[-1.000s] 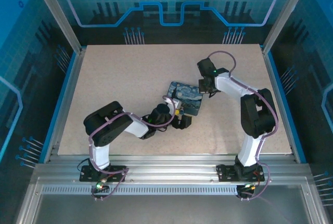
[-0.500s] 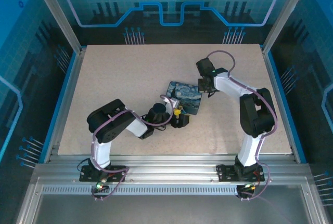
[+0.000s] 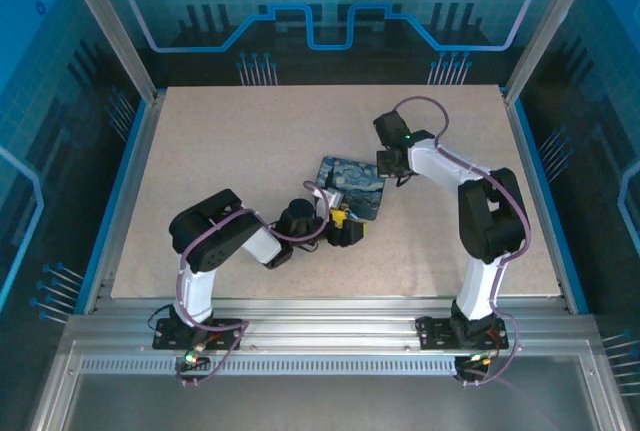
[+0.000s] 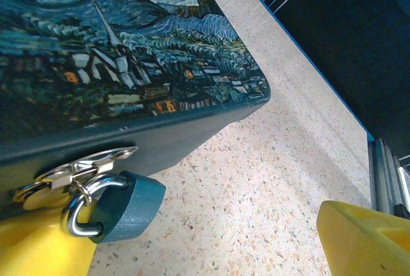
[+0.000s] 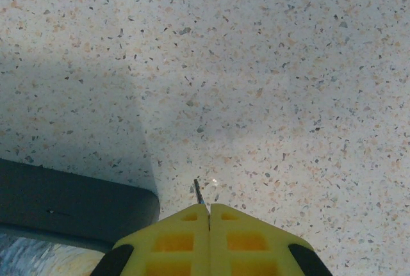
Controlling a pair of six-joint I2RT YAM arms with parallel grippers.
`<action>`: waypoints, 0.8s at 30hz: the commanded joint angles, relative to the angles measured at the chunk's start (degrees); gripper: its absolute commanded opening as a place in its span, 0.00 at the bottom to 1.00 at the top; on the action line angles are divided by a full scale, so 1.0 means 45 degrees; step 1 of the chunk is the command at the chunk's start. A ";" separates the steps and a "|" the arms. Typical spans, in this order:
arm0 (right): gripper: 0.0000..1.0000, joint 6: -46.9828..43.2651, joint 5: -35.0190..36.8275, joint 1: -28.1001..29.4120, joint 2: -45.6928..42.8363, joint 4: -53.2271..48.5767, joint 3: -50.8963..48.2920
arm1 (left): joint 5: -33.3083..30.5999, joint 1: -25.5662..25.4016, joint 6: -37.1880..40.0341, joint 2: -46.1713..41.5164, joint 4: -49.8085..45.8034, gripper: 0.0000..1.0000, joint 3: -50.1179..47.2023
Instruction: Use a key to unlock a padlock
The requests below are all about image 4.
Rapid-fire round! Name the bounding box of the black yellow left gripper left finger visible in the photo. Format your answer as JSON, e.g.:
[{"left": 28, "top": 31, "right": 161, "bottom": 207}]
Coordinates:
[{"left": 0, "top": 191, "right": 97, "bottom": 276}]

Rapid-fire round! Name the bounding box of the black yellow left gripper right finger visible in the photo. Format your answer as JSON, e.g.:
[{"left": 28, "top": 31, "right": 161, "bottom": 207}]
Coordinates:
[{"left": 316, "top": 200, "right": 410, "bottom": 276}]

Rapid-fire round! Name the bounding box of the blue padlock with silver shackle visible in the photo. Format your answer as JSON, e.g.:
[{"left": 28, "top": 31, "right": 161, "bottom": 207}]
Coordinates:
[{"left": 60, "top": 170, "right": 167, "bottom": 245}]

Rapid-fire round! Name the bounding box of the silver metal hasp latch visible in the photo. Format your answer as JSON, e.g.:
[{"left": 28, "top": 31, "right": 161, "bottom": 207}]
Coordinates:
[{"left": 12, "top": 145, "right": 139, "bottom": 208}]

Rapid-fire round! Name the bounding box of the starry night painted tin box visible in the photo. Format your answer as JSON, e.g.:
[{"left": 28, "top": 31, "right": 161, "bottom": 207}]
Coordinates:
[{"left": 0, "top": 0, "right": 272, "bottom": 223}]

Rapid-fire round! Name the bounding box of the aluminium frame post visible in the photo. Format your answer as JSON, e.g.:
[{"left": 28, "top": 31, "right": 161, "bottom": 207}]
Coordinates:
[{"left": 367, "top": 137, "right": 410, "bottom": 220}]

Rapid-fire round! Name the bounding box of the blue and aluminium side rail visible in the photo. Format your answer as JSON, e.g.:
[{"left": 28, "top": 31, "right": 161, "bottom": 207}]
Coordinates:
[{"left": 233, "top": 0, "right": 376, "bottom": 142}]

